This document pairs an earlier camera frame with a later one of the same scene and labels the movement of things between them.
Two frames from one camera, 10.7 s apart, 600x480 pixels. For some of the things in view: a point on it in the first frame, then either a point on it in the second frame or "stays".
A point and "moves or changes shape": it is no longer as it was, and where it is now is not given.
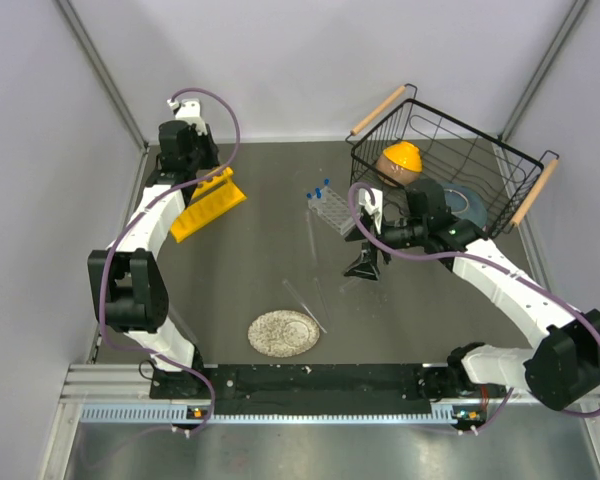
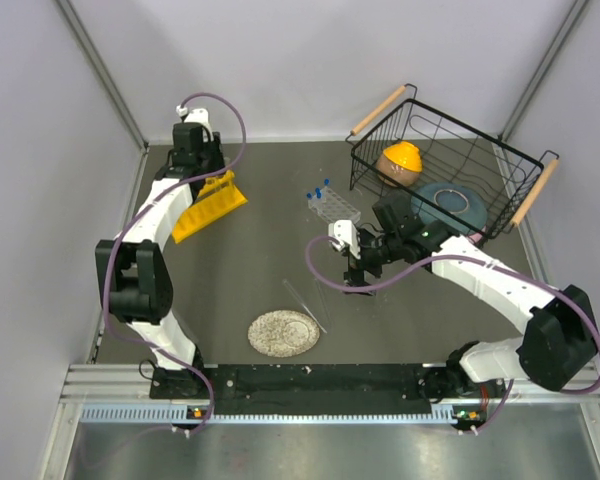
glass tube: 305,306 stays
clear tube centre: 322,299 stays
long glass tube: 312,235 moves or changes shape
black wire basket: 488,183 stays
